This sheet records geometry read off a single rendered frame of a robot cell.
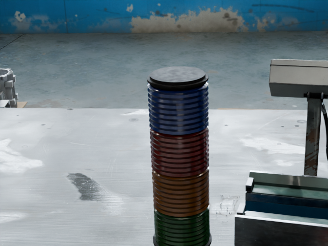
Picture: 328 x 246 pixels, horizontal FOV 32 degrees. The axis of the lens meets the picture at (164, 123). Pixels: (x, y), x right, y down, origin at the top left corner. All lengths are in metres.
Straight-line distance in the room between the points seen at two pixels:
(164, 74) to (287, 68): 0.57
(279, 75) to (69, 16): 5.53
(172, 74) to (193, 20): 5.74
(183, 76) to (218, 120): 1.05
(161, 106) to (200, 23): 5.76
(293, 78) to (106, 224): 0.45
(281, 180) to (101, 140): 0.63
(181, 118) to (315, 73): 0.58
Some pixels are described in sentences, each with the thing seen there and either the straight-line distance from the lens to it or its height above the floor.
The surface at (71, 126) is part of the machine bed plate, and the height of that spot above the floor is 0.80.
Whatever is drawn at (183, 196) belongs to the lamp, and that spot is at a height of 1.10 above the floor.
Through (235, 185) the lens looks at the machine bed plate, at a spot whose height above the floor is 0.80.
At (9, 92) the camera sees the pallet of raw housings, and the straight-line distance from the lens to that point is 3.12.
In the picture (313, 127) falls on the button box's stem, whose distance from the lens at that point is 1.14.
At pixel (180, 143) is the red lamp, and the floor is 1.16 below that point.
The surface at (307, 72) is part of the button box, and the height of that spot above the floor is 1.07.
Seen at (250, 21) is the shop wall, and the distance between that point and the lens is 6.29.
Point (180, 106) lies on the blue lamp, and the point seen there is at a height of 1.19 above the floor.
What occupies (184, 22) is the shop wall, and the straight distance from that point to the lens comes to 6.32.
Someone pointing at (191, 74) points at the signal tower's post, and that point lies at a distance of 0.56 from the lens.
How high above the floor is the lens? 1.38
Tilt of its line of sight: 21 degrees down
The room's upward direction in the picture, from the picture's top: 2 degrees counter-clockwise
